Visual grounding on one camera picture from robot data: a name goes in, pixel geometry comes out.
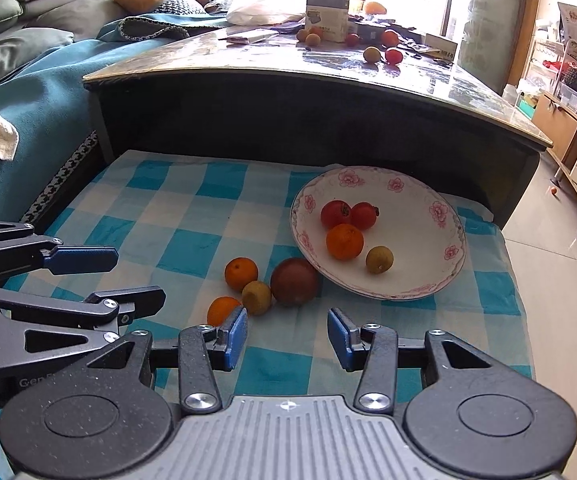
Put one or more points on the dark red passion fruit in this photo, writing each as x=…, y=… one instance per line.
x=294, y=282

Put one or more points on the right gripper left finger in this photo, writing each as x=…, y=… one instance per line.
x=197, y=353

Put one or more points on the yellow-green small fruit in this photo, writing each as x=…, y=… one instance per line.
x=379, y=259

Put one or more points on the dark glass-top coffee table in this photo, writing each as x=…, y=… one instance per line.
x=278, y=101

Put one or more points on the small peach fruit on table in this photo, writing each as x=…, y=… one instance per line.
x=302, y=35

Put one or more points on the yellow fruit on table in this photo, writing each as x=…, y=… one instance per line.
x=372, y=55

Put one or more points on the small round orange mandarin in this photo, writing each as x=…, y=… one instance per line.
x=239, y=272

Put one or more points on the grey white carton box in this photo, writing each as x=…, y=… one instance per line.
x=330, y=17

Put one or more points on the blue white checkered cloth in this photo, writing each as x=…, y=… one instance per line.
x=176, y=222

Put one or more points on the white plastic bag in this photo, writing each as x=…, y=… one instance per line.
x=264, y=12

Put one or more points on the brownish yellow small fruit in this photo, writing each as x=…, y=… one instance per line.
x=257, y=298

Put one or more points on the large orange mandarin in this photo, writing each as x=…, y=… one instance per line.
x=344, y=242

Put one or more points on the oval orange mandarin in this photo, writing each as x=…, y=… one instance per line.
x=220, y=309

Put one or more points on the red tomato with stem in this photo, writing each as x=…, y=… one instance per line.
x=364, y=215

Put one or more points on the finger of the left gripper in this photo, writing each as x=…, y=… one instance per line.
x=106, y=311
x=22, y=250

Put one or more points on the orange fruit on table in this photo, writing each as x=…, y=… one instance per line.
x=390, y=38

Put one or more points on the small red fruit on table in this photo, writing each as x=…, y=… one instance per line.
x=352, y=40

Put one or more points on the white floral rimmed bowl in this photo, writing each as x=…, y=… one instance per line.
x=422, y=230

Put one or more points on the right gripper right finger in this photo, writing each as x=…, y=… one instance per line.
x=377, y=352

